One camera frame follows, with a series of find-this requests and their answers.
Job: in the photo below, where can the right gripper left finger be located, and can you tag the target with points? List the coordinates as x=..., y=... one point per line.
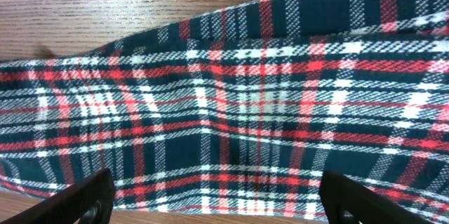
x=89, y=202

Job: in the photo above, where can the red blue plaid garment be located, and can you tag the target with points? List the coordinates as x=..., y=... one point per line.
x=241, y=110

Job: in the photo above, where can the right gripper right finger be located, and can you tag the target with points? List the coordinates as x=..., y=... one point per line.
x=346, y=201

